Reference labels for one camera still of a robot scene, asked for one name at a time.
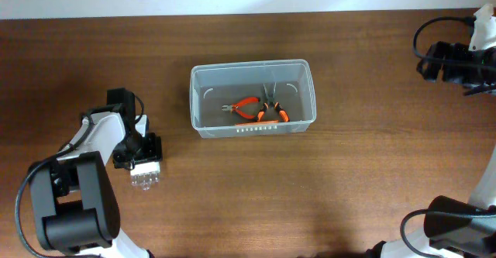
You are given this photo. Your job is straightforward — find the long nose pliers orange black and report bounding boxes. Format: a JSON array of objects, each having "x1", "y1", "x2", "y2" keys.
[{"x1": 255, "y1": 83, "x2": 290, "y2": 122}]

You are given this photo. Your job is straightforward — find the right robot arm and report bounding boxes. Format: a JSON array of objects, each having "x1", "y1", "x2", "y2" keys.
[{"x1": 364, "y1": 42, "x2": 495, "y2": 258}]

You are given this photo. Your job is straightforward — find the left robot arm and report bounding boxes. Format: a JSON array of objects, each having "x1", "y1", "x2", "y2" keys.
[{"x1": 21, "y1": 88, "x2": 163, "y2": 257}]

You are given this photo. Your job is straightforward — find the right black cable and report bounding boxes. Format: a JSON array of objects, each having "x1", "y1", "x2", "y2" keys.
[{"x1": 399, "y1": 15, "x2": 496, "y2": 258}]

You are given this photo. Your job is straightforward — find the red diagonal cutters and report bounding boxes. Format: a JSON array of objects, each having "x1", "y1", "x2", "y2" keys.
[{"x1": 222, "y1": 97, "x2": 260, "y2": 120}]

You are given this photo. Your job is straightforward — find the clear plastic container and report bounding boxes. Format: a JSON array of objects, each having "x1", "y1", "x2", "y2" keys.
[{"x1": 190, "y1": 59, "x2": 317, "y2": 138}]

